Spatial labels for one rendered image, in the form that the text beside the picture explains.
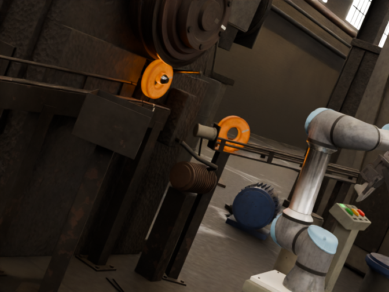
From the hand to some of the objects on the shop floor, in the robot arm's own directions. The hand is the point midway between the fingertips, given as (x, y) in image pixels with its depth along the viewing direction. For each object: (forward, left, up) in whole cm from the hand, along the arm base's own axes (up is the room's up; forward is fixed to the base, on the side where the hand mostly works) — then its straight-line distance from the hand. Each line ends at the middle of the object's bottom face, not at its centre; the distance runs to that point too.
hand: (359, 200), depth 292 cm
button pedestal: (+5, -6, -66) cm, 67 cm away
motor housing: (+65, +28, -63) cm, 95 cm away
